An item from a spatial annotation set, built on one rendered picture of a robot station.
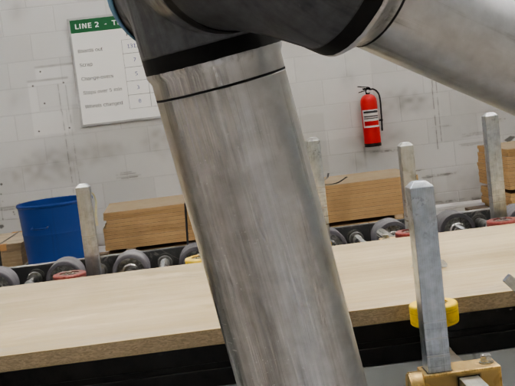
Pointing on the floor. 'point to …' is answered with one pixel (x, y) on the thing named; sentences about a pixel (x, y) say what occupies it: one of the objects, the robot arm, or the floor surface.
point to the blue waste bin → (52, 228)
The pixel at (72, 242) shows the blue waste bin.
